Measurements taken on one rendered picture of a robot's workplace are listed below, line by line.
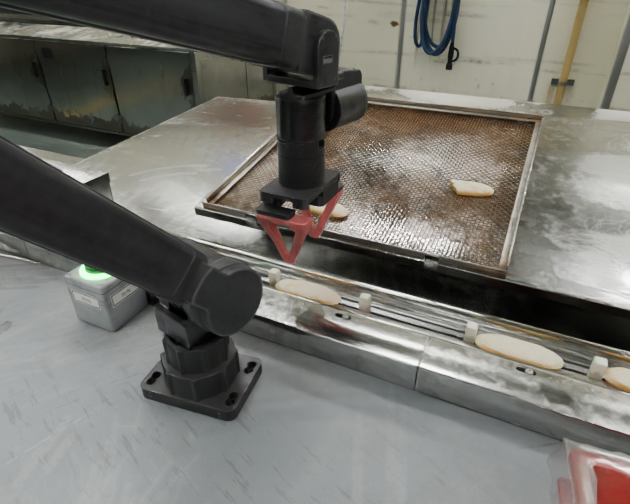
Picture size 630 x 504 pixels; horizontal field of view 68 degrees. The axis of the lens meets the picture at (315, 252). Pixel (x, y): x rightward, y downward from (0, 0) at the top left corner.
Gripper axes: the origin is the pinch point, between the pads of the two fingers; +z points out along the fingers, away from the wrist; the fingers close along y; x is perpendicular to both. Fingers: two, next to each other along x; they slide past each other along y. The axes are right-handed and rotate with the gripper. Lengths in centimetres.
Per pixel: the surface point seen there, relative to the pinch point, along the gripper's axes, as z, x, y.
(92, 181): 1.3, 45.3, 5.6
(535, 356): 6.8, -30.7, -1.0
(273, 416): 10.9, -5.7, -18.7
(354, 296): 7.8, -7.1, 2.0
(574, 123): -5, -32, 60
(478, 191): -0.2, -18.6, 27.9
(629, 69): 25, -73, 341
